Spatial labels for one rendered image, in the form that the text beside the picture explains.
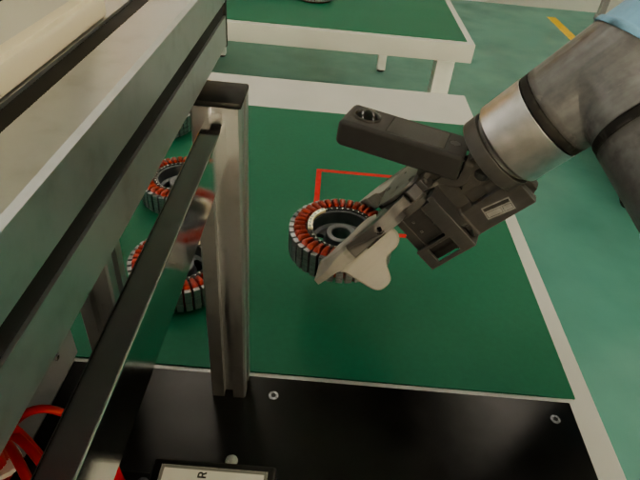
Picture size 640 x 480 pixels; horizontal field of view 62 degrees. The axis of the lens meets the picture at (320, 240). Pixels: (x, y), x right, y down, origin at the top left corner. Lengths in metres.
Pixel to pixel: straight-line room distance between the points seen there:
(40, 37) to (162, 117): 0.05
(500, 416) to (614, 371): 1.28
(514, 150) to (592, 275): 1.69
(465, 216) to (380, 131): 0.11
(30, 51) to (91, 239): 0.06
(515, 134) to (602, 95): 0.06
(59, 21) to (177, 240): 0.09
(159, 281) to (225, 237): 0.17
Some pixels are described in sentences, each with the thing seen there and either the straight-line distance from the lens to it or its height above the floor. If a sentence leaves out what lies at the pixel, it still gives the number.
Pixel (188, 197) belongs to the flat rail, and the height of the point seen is 1.04.
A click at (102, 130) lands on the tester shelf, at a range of 0.17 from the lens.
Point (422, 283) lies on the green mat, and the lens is 0.66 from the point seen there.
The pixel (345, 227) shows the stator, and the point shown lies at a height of 0.84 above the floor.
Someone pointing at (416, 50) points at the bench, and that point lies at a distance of 1.53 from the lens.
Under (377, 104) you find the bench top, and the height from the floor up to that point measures 0.75.
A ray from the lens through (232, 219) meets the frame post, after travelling 0.36.
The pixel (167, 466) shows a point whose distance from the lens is 0.30.
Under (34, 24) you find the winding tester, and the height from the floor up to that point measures 1.13.
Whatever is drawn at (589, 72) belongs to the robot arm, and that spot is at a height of 1.06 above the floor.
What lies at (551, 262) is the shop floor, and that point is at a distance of 2.09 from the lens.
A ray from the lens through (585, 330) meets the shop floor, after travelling 1.87.
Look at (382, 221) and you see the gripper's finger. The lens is 0.47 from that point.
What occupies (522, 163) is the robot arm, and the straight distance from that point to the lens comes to 0.44.
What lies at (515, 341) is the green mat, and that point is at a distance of 0.63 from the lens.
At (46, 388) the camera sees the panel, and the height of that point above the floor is 0.79.
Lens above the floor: 1.18
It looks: 38 degrees down
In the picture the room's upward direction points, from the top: 6 degrees clockwise
